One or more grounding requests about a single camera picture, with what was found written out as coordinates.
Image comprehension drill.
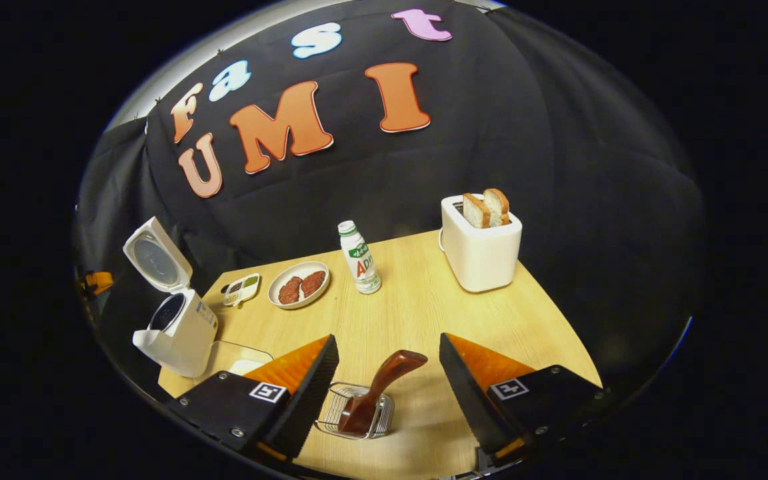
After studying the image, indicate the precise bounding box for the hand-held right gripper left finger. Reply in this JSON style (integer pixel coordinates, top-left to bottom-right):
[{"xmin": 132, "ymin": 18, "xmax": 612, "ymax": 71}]
[{"xmin": 167, "ymin": 334, "xmax": 341, "ymax": 463}]

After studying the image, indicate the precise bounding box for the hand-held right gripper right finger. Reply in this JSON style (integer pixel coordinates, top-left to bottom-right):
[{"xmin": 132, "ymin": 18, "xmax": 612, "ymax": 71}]
[{"xmin": 438, "ymin": 331, "xmax": 615, "ymax": 468}]

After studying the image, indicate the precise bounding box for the wire metal chopstick holder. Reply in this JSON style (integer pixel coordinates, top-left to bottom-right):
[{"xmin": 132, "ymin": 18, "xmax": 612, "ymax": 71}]
[{"xmin": 315, "ymin": 381, "xmax": 396, "ymax": 441}]

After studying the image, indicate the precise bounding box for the brown wooden spoon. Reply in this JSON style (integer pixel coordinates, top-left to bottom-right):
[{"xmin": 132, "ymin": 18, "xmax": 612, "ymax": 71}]
[{"xmin": 338, "ymin": 349, "xmax": 429, "ymax": 436}]

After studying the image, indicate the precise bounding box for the white rice cooker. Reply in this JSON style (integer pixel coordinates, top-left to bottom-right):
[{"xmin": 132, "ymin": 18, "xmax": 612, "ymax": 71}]
[{"xmin": 122, "ymin": 215, "xmax": 220, "ymax": 379}]

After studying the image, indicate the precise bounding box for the white round plate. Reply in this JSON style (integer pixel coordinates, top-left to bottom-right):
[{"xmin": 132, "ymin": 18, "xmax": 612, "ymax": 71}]
[{"xmin": 267, "ymin": 260, "xmax": 331, "ymax": 311}]

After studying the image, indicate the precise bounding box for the brown meat patty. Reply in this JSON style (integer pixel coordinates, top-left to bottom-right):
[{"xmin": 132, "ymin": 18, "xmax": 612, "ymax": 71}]
[
  {"xmin": 299, "ymin": 269, "xmax": 327, "ymax": 299},
  {"xmin": 278, "ymin": 275, "xmax": 303, "ymax": 306}
]

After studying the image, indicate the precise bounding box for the white divided grain dish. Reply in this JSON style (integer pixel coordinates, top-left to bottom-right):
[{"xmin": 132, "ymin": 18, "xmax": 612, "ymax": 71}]
[{"xmin": 222, "ymin": 272, "xmax": 262, "ymax": 308}]

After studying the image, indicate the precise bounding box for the white toaster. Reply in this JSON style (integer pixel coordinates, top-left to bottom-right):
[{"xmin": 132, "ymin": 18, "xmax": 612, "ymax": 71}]
[{"xmin": 438, "ymin": 193, "xmax": 524, "ymax": 294}]

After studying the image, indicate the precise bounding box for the white drink bottle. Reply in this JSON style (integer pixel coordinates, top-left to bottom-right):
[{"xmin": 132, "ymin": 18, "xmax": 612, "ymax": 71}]
[{"xmin": 337, "ymin": 220, "xmax": 383, "ymax": 295}]

